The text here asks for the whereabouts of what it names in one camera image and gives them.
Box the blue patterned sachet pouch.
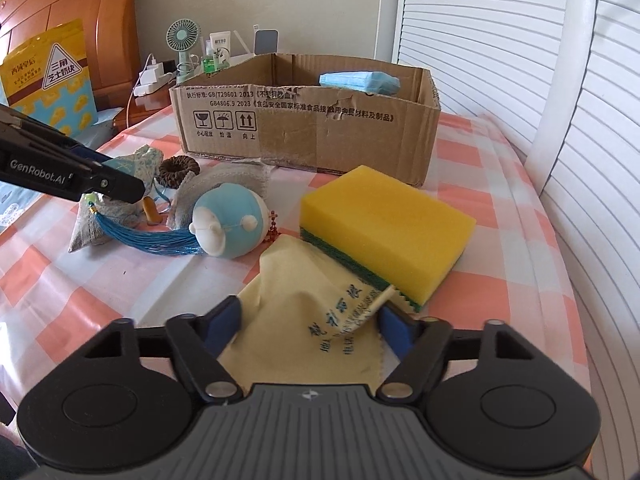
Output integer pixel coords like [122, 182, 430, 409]
[87, 145, 202, 256]

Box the brown knitted ring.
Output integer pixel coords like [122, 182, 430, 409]
[156, 155, 201, 190]

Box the yellow green sponge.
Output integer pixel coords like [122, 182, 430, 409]
[299, 166, 476, 312]

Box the yellow microfiber cloth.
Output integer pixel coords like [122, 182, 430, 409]
[219, 235, 392, 390]

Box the blue white round plush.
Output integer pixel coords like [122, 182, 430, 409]
[189, 183, 271, 259]

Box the grey sachet bag with lace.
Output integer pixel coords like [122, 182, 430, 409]
[167, 162, 272, 230]

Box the blue face mask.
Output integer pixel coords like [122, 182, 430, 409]
[319, 72, 400, 96]

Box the yellow snack bag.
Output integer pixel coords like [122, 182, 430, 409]
[1, 18, 98, 136]

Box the small orange cylinder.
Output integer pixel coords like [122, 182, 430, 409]
[142, 196, 163, 226]

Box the wooden nightstand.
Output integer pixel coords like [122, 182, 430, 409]
[112, 84, 171, 132]

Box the white power strip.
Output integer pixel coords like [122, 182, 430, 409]
[132, 54, 175, 98]

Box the orange white checkered tablecloth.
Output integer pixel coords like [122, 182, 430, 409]
[1, 114, 589, 403]

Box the wooden headboard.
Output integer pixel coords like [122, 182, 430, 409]
[1, 0, 140, 110]

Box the green bottle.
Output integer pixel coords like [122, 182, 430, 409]
[201, 52, 217, 74]

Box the green desk fan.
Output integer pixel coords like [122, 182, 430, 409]
[165, 18, 200, 84]

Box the brown cardboard box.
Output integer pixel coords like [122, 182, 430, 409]
[170, 53, 440, 186]

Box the phone on white stand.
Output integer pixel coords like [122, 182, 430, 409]
[254, 29, 279, 55]

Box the white louvered wardrobe door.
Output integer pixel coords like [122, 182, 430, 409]
[393, 0, 639, 479]

